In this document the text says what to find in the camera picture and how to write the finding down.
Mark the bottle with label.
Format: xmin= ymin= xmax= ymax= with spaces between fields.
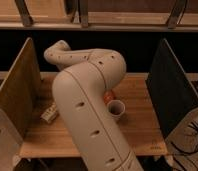
xmin=40 ymin=103 xmax=58 ymax=124

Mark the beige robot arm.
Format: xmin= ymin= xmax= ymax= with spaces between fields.
xmin=44 ymin=40 xmax=143 ymax=171

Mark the orange round object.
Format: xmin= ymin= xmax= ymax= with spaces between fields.
xmin=103 ymin=90 xmax=115 ymax=104

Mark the beige paper cup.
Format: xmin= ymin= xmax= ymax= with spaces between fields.
xmin=107 ymin=100 xmax=125 ymax=121

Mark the dark right side panel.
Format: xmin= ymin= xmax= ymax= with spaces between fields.
xmin=146 ymin=38 xmax=198 ymax=138

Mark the wooden left side panel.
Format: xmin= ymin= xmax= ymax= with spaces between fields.
xmin=0 ymin=38 xmax=41 ymax=143

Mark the wooden shelf with brackets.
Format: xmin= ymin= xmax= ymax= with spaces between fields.
xmin=0 ymin=0 xmax=198 ymax=32

